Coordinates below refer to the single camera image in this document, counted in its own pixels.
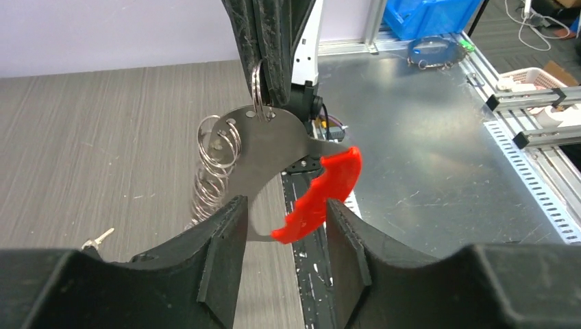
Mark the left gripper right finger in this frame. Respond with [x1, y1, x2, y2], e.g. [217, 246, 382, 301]
[326, 199, 437, 328]

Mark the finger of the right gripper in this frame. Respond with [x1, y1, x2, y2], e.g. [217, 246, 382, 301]
[283, 1, 316, 86]
[222, 0, 292, 108]

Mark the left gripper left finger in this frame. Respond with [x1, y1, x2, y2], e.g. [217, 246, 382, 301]
[106, 196, 249, 328]

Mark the metal keyring holder red handle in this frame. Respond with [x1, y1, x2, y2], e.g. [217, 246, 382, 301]
[184, 59, 364, 245]

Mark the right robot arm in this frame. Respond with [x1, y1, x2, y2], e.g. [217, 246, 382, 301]
[222, 0, 324, 125]

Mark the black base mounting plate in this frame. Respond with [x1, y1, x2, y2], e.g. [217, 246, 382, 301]
[281, 157, 336, 328]

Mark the key with black tag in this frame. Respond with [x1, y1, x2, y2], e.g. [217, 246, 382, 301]
[81, 228, 115, 252]

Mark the blue plastic bin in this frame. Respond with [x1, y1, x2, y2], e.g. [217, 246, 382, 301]
[382, 0, 481, 40]

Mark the blue ring tool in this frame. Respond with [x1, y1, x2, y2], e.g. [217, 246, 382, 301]
[407, 36, 475, 70]

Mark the white slotted cable duct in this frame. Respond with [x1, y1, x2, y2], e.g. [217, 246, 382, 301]
[484, 121, 580, 246]

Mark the white cable on floor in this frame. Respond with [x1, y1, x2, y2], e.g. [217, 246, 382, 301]
[504, 0, 573, 52]

